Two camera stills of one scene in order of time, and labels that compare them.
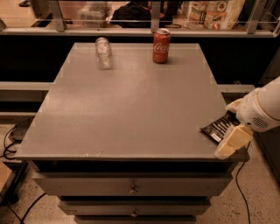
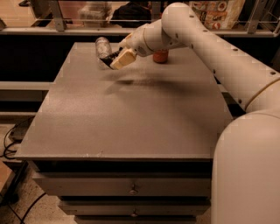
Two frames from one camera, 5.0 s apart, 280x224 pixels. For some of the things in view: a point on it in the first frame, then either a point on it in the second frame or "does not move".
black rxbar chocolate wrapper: (218, 129) -> (108, 59)
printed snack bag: (218, 15) does not move
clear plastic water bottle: (104, 53) does not move
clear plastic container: (95, 14) does not move
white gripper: (253, 112) -> (136, 44)
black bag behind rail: (133, 10) does not move
